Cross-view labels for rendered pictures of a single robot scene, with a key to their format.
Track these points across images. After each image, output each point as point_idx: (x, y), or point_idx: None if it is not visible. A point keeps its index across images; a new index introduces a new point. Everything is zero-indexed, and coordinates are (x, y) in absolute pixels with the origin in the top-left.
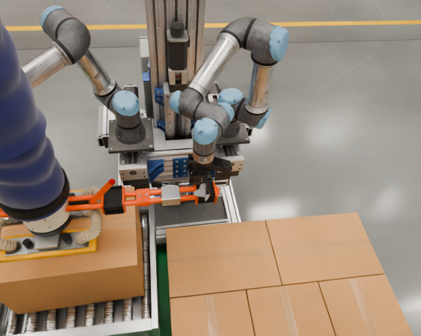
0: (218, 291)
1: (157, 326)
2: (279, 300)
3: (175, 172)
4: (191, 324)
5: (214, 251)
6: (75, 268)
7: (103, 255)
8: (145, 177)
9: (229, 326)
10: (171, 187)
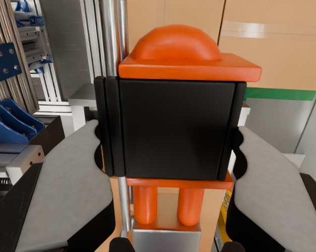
0: (221, 12)
1: (248, 108)
2: None
3: (8, 73)
4: (251, 62)
5: (155, 5)
6: (206, 241)
7: None
8: (40, 151)
9: (275, 4)
10: (137, 251)
